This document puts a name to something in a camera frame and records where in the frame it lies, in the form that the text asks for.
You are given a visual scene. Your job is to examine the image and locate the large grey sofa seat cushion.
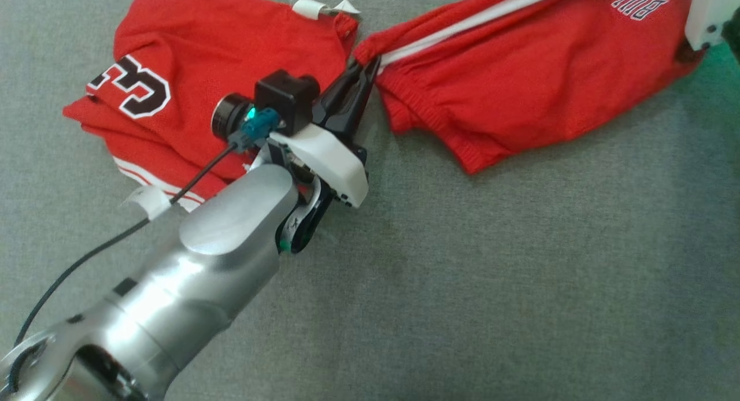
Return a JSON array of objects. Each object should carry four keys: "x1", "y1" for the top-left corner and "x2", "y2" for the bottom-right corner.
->
[{"x1": 0, "y1": 0, "x2": 740, "y2": 401}]

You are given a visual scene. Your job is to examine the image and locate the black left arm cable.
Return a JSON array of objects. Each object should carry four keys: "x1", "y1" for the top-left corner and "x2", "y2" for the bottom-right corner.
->
[{"x1": 12, "y1": 107, "x2": 282, "y2": 350}]

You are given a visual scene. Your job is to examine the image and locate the red jersey with number print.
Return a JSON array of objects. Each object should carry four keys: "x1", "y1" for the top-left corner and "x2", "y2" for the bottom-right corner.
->
[{"x1": 62, "y1": 0, "x2": 361, "y2": 213}]

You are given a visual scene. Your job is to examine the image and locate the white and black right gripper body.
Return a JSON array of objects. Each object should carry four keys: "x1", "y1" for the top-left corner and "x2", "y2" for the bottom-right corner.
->
[{"x1": 685, "y1": 0, "x2": 740, "y2": 51}]

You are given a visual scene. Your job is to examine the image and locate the red shorts with white stripe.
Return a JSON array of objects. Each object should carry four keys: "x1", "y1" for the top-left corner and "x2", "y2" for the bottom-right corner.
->
[{"x1": 353, "y1": 0, "x2": 711, "y2": 175}]

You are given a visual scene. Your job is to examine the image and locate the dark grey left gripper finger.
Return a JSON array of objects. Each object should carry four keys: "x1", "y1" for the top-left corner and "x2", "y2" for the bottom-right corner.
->
[
  {"x1": 332, "y1": 57, "x2": 382, "y2": 143},
  {"x1": 312, "y1": 62, "x2": 366, "y2": 127}
]

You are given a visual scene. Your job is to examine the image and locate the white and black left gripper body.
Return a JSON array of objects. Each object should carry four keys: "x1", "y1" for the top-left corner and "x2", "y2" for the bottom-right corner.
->
[{"x1": 247, "y1": 124, "x2": 370, "y2": 210}]

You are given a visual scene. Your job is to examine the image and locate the white tape tag on cable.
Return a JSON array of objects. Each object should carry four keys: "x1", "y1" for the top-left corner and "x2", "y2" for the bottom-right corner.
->
[{"x1": 123, "y1": 185, "x2": 173, "y2": 221}]

